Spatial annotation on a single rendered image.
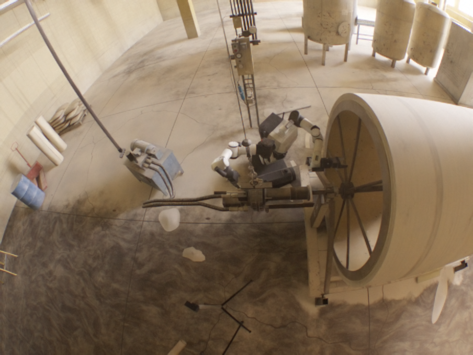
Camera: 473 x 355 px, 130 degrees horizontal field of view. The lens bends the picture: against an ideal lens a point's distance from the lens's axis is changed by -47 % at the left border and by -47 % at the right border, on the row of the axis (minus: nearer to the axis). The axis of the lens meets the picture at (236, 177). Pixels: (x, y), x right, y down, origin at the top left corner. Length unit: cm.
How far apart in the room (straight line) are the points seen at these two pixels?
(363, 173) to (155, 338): 337
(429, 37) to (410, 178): 652
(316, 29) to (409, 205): 498
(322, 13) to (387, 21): 209
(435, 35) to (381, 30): 183
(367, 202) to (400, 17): 522
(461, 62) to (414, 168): 615
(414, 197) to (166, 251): 274
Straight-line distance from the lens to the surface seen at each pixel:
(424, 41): 755
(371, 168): 290
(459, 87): 723
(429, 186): 135
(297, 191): 178
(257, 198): 168
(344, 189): 188
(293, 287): 253
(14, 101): 857
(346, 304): 265
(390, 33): 677
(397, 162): 122
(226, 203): 190
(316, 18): 563
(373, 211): 289
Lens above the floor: 251
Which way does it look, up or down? 54 degrees down
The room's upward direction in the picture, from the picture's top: 16 degrees counter-clockwise
